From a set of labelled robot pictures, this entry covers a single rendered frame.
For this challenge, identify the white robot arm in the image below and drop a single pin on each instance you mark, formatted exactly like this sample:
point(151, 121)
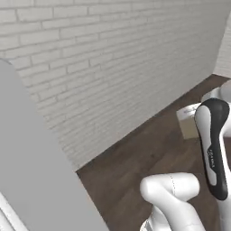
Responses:
point(168, 192)

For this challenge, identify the beige counter with white top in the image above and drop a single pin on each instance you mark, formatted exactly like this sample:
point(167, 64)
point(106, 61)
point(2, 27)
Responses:
point(188, 124)

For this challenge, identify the large grey cabinet panel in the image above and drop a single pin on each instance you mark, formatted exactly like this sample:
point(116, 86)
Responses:
point(33, 156)

